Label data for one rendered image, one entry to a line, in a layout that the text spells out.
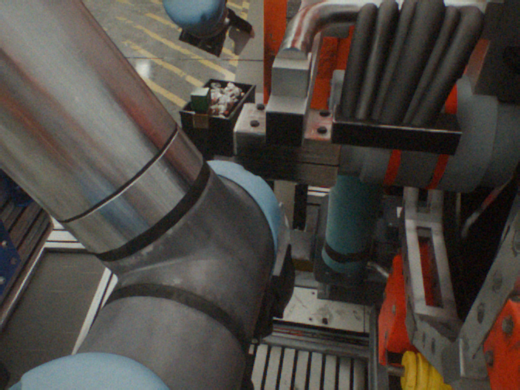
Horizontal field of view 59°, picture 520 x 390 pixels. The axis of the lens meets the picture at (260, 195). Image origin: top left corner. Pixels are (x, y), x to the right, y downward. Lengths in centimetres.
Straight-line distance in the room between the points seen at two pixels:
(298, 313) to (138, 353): 114
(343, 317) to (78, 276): 72
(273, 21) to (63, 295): 83
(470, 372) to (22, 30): 42
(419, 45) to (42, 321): 109
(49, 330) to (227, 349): 104
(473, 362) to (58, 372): 36
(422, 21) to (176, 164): 21
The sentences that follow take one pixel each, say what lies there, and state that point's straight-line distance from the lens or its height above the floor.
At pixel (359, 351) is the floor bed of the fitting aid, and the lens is 130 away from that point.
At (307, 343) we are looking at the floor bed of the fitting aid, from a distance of 129.
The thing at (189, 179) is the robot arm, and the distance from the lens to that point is 22.
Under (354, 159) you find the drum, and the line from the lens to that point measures 54.
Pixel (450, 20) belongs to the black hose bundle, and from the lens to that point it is 37.
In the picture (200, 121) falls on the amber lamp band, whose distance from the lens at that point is 110.
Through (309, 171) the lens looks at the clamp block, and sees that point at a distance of 39.
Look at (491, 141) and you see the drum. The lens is 55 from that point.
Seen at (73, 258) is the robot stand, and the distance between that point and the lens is 137.
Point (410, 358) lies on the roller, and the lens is 74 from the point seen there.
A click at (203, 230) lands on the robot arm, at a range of 22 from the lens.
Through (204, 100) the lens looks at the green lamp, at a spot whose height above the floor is 65.
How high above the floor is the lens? 115
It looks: 40 degrees down
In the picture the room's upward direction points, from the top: straight up
